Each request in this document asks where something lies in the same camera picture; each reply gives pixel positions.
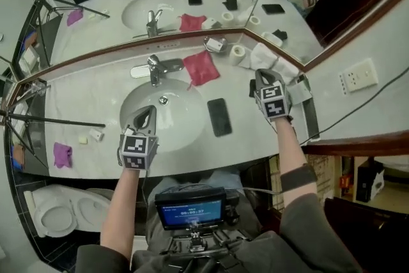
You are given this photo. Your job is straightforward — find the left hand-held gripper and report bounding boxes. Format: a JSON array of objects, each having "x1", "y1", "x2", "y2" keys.
[{"x1": 118, "y1": 105, "x2": 160, "y2": 172}]

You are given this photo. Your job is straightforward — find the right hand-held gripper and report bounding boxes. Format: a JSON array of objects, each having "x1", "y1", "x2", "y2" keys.
[{"x1": 254, "y1": 68, "x2": 293, "y2": 123}]

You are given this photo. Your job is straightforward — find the metal soap dish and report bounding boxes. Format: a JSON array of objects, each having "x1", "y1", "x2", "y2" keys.
[{"x1": 203, "y1": 36, "x2": 228, "y2": 54}]

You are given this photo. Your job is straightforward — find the white soap block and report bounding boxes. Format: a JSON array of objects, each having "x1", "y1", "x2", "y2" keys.
[{"x1": 206, "y1": 38, "x2": 224, "y2": 52}]

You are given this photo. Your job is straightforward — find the person's left forearm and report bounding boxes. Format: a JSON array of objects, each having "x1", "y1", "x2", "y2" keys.
[{"x1": 99, "y1": 168, "x2": 141, "y2": 261}]

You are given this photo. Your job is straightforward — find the person's right forearm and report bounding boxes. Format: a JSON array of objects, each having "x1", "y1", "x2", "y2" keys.
[{"x1": 274, "y1": 118, "x2": 317, "y2": 202}]

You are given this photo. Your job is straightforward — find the white folded towel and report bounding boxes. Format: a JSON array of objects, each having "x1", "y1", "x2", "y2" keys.
[
  {"x1": 273, "y1": 56, "x2": 303, "y2": 84},
  {"x1": 245, "y1": 42, "x2": 279, "y2": 71}
]

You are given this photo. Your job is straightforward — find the white green sign card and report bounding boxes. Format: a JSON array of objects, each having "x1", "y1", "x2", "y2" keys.
[{"x1": 289, "y1": 73, "x2": 313, "y2": 105}]

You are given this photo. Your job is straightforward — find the white sink basin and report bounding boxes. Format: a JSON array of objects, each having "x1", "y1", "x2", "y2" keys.
[{"x1": 120, "y1": 78, "x2": 207, "y2": 153}]

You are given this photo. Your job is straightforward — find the toilet paper roll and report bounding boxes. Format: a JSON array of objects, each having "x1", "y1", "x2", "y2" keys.
[{"x1": 229, "y1": 44, "x2": 246, "y2": 66}]

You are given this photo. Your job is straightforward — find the small white box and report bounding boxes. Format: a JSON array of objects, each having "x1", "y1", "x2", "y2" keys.
[{"x1": 88, "y1": 128, "x2": 105, "y2": 142}]

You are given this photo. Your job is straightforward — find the chrome faucet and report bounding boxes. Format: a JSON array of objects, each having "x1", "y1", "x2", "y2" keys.
[{"x1": 130, "y1": 54, "x2": 185, "y2": 88}]

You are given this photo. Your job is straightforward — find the long black tray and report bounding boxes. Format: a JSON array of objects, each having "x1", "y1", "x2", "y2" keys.
[{"x1": 297, "y1": 73, "x2": 321, "y2": 142}]

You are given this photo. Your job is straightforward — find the black smartphone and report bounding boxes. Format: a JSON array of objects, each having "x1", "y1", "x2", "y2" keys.
[{"x1": 206, "y1": 98, "x2": 233, "y2": 137}]

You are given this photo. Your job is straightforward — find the narrow wood-framed mirror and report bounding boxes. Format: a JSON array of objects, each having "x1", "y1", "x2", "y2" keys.
[{"x1": 244, "y1": 0, "x2": 409, "y2": 73}]

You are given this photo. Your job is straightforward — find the red cloth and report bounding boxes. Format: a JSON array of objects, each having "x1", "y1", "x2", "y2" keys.
[{"x1": 182, "y1": 50, "x2": 221, "y2": 91}]

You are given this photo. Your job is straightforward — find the black tripod stand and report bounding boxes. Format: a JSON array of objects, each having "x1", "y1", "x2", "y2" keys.
[{"x1": 0, "y1": 78, "x2": 107, "y2": 170}]

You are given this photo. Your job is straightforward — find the person's blue jeans legs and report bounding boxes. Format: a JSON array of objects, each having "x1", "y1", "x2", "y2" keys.
[{"x1": 150, "y1": 169, "x2": 243, "y2": 199}]

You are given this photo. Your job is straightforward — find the purple cloth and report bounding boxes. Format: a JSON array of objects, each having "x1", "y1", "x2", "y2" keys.
[{"x1": 52, "y1": 142, "x2": 73, "y2": 169}]

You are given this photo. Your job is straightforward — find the chest-mounted screen device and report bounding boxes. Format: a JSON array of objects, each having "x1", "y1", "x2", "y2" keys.
[{"x1": 154, "y1": 187, "x2": 229, "y2": 231}]

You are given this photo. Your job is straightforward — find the black armband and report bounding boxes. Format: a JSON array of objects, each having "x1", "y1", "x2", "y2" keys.
[{"x1": 279, "y1": 164, "x2": 319, "y2": 192}]

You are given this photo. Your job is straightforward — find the large wood-framed mirror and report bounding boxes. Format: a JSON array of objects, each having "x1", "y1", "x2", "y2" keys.
[{"x1": 0, "y1": 0, "x2": 284, "y2": 89}]

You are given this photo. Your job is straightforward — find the clear glass tumbler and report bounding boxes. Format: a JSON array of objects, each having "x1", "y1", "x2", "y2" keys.
[{"x1": 28, "y1": 79, "x2": 52, "y2": 97}]

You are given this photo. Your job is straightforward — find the white toilet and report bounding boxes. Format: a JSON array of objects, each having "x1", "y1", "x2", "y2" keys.
[{"x1": 24, "y1": 183, "x2": 111, "y2": 239}]

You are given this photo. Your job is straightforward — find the orange blue bag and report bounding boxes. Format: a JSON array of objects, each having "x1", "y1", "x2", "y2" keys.
[{"x1": 11, "y1": 143, "x2": 26, "y2": 170}]

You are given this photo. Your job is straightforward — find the cream paper roll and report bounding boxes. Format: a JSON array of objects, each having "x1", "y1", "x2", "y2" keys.
[{"x1": 22, "y1": 191, "x2": 36, "y2": 215}]

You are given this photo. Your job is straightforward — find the black cardboard box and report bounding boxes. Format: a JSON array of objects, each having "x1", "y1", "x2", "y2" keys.
[{"x1": 356, "y1": 159, "x2": 386, "y2": 204}]

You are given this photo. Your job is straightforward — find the person's dark shirt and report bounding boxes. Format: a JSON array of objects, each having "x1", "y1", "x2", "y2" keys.
[{"x1": 75, "y1": 193, "x2": 362, "y2": 273}]

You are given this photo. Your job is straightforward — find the dark wooden door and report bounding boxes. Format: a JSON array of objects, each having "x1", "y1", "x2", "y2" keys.
[{"x1": 324, "y1": 196, "x2": 409, "y2": 273}]

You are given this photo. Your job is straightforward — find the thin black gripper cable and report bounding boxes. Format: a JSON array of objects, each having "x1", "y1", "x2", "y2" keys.
[{"x1": 140, "y1": 169, "x2": 151, "y2": 205}]

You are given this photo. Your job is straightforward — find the thick black cable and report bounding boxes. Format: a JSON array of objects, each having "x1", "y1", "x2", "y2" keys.
[{"x1": 300, "y1": 75, "x2": 409, "y2": 146}]

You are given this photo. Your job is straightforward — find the white wall power socket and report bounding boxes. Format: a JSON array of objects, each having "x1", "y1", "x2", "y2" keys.
[{"x1": 338, "y1": 57, "x2": 380, "y2": 95}]

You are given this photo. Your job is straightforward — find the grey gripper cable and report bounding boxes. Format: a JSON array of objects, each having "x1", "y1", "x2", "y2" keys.
[{"x1": 242, "y1": 187, "x2": 282, "y2": 196}]

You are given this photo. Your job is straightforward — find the dark wooden door frame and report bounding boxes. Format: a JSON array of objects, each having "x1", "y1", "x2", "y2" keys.
[{"x1": 302, "y1": 130, "x2": 409, "y2": 157}]

